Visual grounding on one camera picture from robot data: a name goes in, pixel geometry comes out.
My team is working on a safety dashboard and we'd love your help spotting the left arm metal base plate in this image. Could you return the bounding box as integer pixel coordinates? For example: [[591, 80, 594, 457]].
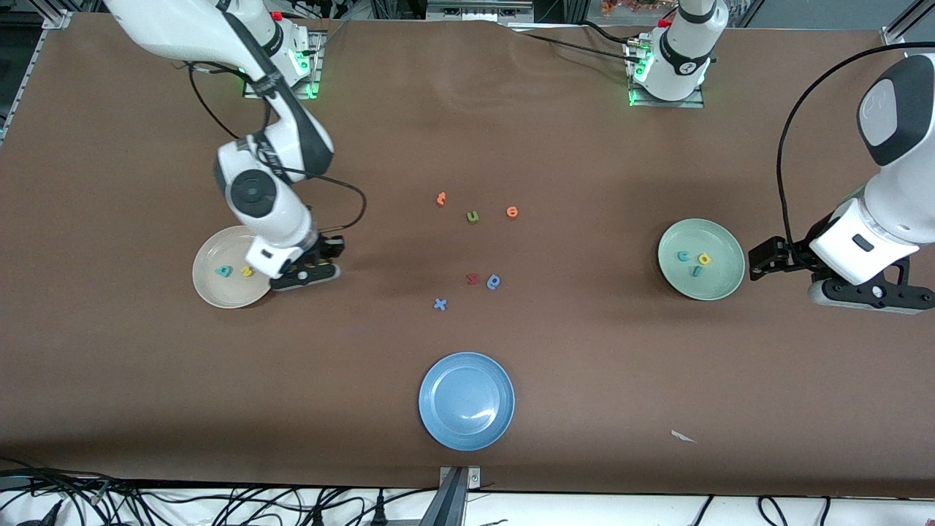
[[627, 37, 706, 109]]

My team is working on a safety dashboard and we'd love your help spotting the blue round plate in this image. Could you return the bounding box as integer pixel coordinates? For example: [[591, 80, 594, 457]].
[[418, 351, 516, 451]]

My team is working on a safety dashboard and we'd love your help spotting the long black table cable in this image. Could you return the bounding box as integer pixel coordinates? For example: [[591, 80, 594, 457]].
[[520, 31, 644, 65]]

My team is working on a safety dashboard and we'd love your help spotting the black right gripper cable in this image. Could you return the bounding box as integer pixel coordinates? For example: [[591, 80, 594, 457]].
[[281, 167, 367, 233]]

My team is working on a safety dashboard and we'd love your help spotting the beige round plate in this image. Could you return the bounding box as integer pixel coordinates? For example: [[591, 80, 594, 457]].
[[191, 225, 275, 310]]

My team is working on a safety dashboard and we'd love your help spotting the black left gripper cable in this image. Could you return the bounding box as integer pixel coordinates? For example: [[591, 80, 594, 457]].
[[776, 42, 935, 251]]

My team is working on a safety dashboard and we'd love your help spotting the short black table cable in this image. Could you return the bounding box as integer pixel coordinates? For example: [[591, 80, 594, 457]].
[[581, 20, 644, 48]]

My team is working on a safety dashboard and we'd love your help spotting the grey metal camera mount bracket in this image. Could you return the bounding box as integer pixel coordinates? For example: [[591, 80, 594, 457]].
[[437, 465, 483, 526]]

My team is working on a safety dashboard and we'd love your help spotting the black looped floor cable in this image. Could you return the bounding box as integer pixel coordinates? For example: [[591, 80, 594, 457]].
[[757, 495, 792, 526]]

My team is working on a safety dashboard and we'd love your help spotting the aluminium frame profile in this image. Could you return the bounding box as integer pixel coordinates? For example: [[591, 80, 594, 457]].
[[880, 0, 935, 50], [0, 6, 74, 140]]

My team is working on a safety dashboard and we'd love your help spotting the brown table cover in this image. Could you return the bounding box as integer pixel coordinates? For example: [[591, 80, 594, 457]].
[[0, 13, 935, 499]]

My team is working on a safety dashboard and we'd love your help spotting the grey metal box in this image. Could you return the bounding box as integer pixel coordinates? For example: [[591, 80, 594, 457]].
[[426, 0, 535, 21]]

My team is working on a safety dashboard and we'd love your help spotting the orange patterned object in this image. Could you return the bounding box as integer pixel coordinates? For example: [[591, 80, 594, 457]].
[[600, 0, 676, 15]]

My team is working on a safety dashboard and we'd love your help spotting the green round plate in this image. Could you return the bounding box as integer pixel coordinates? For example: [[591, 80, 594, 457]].
[[657, 218, 747, 302]]

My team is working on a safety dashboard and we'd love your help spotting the black right arm loop cable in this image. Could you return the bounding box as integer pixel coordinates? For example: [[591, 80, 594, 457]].
[[175, 60, 253, 141]]

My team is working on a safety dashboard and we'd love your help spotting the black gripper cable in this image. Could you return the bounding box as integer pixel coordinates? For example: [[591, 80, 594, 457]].
[[776, 42, 935, 251], [281, 167, 367, 233]]

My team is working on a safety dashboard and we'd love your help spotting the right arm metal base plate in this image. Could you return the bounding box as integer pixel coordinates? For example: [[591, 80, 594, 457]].
[[243, 29, 324, 99]]

